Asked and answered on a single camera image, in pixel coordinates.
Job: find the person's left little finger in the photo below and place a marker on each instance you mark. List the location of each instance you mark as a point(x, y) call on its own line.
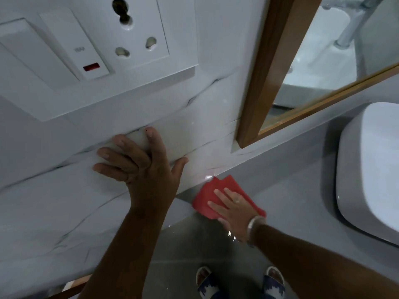
point(109, 172)

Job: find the person's left thumb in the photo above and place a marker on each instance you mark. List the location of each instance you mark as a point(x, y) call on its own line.
point(179, 169)

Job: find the person's right hand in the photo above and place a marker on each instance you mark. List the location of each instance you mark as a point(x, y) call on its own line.
point(238, 216)

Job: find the wooden framed mirror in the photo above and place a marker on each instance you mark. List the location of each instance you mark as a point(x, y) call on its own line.
point(271, 59)

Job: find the person's left forearm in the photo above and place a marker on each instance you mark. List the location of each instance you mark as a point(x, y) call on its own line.
point(131, 252)

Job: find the person's left middle finger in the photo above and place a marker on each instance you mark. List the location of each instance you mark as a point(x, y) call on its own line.
point(131, 149)

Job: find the person's right forearm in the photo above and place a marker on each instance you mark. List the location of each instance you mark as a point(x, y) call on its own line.
point(311, 264)

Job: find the blue patterned slipper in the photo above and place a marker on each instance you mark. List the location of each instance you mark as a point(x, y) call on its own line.
point(274, 284)
point(204, 281)

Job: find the white electrical switch plate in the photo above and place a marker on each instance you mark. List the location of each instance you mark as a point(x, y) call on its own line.
point(103, 90)

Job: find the wide white rocker switch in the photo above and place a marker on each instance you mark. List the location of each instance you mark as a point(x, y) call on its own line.
point(34, 52)

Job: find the brown wooden board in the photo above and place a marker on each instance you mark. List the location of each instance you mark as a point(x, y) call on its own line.
point(73, 288)

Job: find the person's left hand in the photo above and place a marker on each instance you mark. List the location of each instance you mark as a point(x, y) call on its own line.
point(149, 180)

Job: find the white three-pin wall socket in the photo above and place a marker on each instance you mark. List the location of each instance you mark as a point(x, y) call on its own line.
point(137, 27)

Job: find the white ceramic sink basin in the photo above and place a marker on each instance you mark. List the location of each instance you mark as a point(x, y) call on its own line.
point(371, 171)

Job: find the white switch with red indicator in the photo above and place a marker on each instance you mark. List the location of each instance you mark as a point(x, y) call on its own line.
point(74, 40)

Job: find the red cleaning cloth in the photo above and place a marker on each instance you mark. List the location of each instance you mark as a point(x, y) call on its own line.
point(204, 200)

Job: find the person's right thumb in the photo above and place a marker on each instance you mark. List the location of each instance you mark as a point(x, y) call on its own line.
point(223, 221)

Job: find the person's right middle finger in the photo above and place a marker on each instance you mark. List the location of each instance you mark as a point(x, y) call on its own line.
point(220, 196)

